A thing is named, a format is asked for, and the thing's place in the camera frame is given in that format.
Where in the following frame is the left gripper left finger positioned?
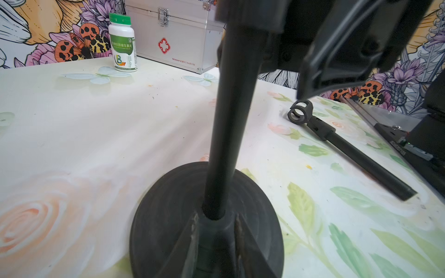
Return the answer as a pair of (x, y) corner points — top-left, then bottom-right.
(155, 213), (199, 278)

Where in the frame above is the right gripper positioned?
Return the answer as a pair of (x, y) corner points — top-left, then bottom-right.
(216, 1), (431, 100)

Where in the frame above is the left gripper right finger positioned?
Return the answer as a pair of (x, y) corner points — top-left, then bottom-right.
(234, 214), (276, 278)

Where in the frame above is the black round stand base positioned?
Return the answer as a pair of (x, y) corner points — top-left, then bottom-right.
(129, 162), (285, 278)

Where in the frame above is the silver first aid case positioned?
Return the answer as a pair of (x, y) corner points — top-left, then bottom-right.
(125, 0), (224, 74)

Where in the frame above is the white green-capped pill bottle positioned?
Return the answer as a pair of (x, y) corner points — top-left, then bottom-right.
(108, 13), (138, 72)

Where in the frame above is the aluminium front rail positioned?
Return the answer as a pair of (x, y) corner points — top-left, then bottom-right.
(340, 97), (421, 132)

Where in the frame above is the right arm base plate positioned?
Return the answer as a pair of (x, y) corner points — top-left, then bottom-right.
(374, 123), (445, 197)

